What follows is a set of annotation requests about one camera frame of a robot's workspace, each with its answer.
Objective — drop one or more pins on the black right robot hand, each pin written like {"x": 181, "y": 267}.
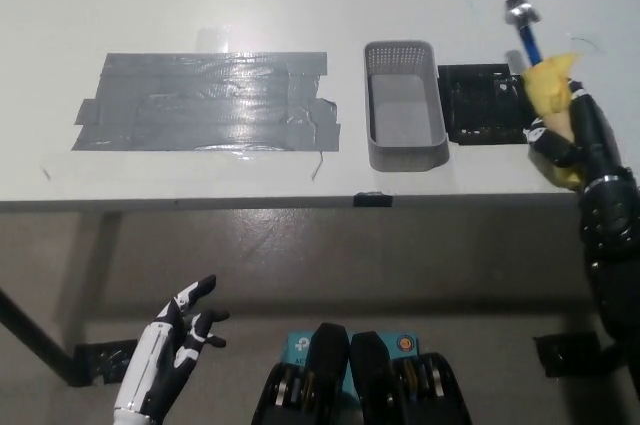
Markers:
{"x": 595, "y": 130}

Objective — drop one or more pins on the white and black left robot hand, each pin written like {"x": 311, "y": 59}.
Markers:
{"x": 150, "y": 350}

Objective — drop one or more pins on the black and teal robot body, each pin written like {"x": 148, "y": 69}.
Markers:
{"x": 370, "y": 375}

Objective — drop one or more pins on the black table leg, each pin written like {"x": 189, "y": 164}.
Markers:
{"x": 30, "y": 330}

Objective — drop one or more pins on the grey perforated plastic basket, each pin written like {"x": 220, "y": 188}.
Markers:
{"x": 405, "y": 140}

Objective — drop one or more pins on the grey duct tape patch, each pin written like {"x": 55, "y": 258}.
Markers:
{"x": 200, "y": 105}

